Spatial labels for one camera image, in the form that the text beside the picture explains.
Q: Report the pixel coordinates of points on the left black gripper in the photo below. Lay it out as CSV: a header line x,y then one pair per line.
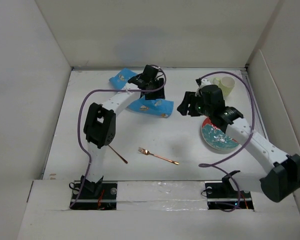
x,y
158,94

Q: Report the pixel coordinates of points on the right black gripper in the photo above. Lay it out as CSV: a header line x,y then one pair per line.
x,y
190,97

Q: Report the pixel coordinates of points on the blue space-print cloth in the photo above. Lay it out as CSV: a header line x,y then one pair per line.
x,y
158,107

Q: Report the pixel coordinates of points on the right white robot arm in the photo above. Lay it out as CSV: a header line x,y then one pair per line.
x,y
281,176

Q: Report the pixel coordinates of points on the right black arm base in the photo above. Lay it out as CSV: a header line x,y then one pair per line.
x,y
221,195

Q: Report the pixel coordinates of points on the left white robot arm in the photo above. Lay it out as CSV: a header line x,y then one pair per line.
x,y
100,123

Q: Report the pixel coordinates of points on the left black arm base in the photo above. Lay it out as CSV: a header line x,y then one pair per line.
x,y
102,199

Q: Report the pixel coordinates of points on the pale yellow mug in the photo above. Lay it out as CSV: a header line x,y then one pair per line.
x,y
226,84

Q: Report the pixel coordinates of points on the red and teal plate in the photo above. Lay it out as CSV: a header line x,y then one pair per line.
x,y
215,138

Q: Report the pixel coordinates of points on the copper fork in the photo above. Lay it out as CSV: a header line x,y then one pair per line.
x,y
148,153

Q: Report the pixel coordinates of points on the copper spoon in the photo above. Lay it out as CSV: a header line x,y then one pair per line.
x,y
122,158

